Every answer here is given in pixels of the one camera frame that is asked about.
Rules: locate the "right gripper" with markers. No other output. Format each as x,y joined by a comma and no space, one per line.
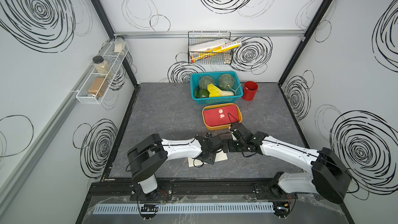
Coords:
230,147

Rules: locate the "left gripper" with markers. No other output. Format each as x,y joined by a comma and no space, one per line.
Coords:
211,159

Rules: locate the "yellow storage box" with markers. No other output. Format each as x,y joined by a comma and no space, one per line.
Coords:
222,126

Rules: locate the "red envelope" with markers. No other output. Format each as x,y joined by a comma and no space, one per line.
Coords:
222,115

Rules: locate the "white envelope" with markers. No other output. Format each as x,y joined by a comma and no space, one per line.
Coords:
221,156

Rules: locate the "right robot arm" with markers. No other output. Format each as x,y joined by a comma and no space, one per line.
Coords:
323,171

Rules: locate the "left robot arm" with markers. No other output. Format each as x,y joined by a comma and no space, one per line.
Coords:
148,156

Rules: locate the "yellow foil roll box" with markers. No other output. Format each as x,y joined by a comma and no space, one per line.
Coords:
216,52

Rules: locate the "white wrap box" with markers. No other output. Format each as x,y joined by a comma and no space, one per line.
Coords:
208,46

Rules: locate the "green pepper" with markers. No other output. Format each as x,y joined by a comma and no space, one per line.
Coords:
202,93

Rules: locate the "yellow white cabbage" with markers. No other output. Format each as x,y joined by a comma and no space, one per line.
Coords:
214,91

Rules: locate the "red cup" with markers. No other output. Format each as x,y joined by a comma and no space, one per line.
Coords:
250,89

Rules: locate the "right green melon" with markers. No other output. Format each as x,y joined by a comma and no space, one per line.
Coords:
226,82

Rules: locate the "green melon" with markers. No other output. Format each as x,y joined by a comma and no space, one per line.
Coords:
205,81
226,82

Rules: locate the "left green melon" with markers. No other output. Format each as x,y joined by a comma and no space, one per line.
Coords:
205,81

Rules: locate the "brown block package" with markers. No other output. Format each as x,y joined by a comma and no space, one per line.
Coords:
98,87

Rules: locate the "clear lid jar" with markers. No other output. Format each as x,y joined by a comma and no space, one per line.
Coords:
119,44

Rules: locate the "black lid spice jar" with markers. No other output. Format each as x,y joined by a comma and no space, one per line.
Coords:
101,65

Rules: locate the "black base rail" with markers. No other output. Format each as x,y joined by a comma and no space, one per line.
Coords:
168,189

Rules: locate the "black wire wall basket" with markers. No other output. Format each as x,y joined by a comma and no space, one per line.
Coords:
195,37

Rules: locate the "white slotted cable duct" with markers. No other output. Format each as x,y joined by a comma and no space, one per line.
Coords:
185,208

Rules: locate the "white wire wall shelf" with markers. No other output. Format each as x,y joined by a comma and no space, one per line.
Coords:
116,78

